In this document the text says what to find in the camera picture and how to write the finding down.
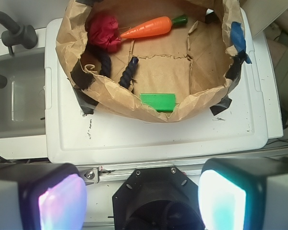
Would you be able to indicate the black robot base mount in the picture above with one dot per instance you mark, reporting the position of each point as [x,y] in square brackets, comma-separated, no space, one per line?
[157,200]

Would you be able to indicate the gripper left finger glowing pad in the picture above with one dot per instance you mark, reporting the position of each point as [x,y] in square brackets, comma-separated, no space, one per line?
[41,196]

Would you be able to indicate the grey toy faucet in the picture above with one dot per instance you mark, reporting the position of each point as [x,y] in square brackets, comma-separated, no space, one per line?
[17,34]

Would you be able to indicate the grey toy sink basin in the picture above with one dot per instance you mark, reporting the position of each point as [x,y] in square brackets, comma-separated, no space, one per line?
[22,100]

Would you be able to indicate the orange plastic toy carrot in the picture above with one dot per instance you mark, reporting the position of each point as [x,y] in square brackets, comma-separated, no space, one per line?
[155,27]

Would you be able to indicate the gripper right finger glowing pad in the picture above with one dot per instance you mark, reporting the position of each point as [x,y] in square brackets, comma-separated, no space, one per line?
[244,194]

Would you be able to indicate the aluminium frame rail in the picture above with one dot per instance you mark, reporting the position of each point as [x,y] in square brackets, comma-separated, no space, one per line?
[190,166]

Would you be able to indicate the brown paper bag basket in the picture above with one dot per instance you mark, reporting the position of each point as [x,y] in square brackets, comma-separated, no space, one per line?
[197,62]

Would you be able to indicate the blue masking tape piece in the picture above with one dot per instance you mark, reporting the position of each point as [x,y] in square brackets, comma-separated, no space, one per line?
[238,40]

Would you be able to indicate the red crumpled paper ball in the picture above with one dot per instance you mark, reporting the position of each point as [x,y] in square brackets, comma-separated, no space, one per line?
[103,32]

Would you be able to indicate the green plastic block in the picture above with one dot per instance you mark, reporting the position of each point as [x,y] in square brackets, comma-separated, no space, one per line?
[161,102]

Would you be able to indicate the white plastic cooler lid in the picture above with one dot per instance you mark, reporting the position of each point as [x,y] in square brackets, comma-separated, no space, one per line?
[102,138]

